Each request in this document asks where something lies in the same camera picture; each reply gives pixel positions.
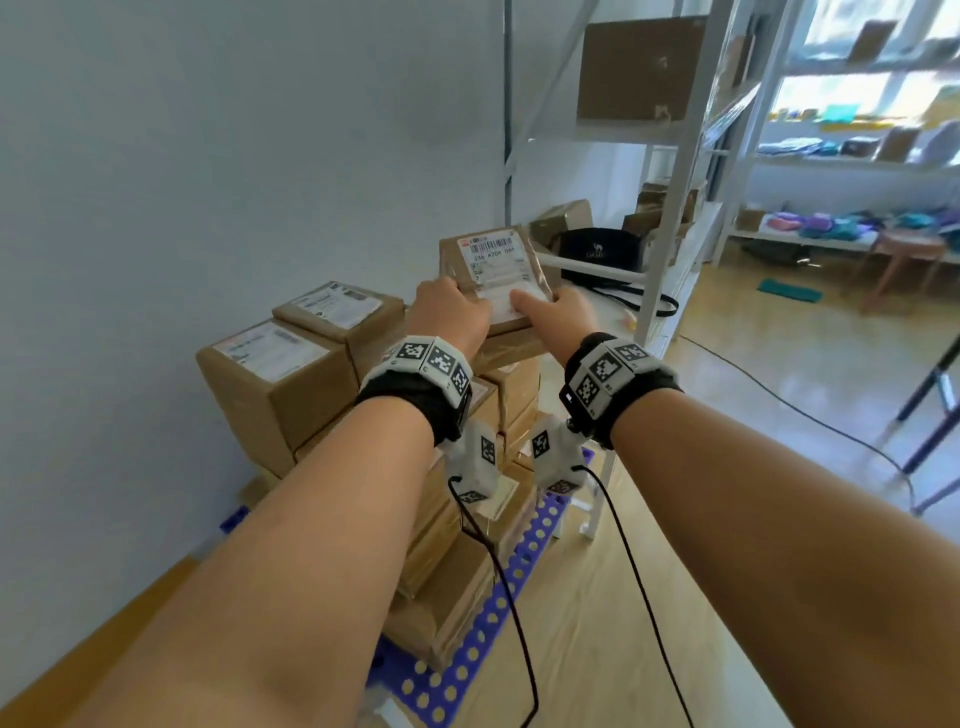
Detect person's left hand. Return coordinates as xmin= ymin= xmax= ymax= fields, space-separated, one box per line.
xmin=404 ymin=276 xmax=493 ymax=360

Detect person's right hand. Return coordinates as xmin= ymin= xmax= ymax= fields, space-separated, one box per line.
xmin=510 ymin=286 xmax=602 ymax=369

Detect labelled cardboard parcel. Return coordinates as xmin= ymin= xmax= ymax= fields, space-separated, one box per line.
xmin=438 ymin=224 xmax=564 ymax=339

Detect person's left forearm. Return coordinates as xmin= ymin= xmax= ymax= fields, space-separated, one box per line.
xmin=66 ymin=395 xmax=437 ymax=728

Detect person's right forearm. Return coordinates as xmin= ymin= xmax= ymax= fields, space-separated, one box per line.
xmin=610 ymin=388 xmax=960 ymax=728

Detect small plain cardboard box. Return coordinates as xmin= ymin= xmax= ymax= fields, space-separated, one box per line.
xmin=528 ymin=198 xmax=596 ymax=253

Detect black wristband with marker tags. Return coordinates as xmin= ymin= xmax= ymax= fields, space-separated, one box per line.
xmin=560 ymin=332 xmax=684 ymax=452
xmin=354 ymin=334 xmax=476 ymax=448

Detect heap of open cardboard cartons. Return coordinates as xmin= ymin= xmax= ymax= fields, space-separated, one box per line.
xmin=621 ymin=178 xmax=708 ymax=265

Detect stack of brown shipping boxes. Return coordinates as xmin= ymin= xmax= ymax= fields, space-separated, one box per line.
xmin=195 ymin=280 xmax=558 ymax=673

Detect white metal shelf rack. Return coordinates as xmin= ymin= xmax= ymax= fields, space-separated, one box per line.
xmin=501 ymin=0 xmax=798 ymax=543

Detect large brown cardboard box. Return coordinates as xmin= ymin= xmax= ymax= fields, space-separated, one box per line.
xmin=575 ymin=15 xmax=711 ymax=126

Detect teal cloth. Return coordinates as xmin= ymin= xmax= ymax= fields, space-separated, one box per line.
xmin=756 ymin=278 xmax=825 ymax=304

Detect white rack with clothes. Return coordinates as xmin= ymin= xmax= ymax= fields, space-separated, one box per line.
xmin=711 ymin=0 xmax=960 ymax=268

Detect row of folded colourful clothes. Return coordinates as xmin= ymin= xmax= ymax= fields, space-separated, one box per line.
xmin=765 ymin=207 xmax=960 ymax=245

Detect blue perforated plastic pallet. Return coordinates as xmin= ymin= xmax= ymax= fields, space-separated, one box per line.
xmin=217 ymin=447 xmax=603 ymax=728

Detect round wooden stool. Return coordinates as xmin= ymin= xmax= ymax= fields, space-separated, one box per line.
xmin=858 ymin=230 xmax=948 ymax=313

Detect dark metal stand legs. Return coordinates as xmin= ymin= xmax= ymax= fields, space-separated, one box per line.
xmin=876 ymin=351 xmax=960 ymax=517

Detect black bag with strap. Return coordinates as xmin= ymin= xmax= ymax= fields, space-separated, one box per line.
xmin=558 ymin=227 xmax=681 ymax=318

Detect white wrist camera cube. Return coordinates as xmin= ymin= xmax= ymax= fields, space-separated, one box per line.
xmin=438 ymin=419 xmax=503 ymax=506
xmin=529 ymin=414 xmax=591 ymax=497

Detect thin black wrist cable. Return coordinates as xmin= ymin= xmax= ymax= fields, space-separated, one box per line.
xmin=579 ymin=465 xmax=696 ymax=728
xmin=447 ymin=475 xmax=542 ymax=728

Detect long black floor cable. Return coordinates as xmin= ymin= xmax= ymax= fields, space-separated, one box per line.
xmin=675 ymin=333 xmax=921 ymax=513

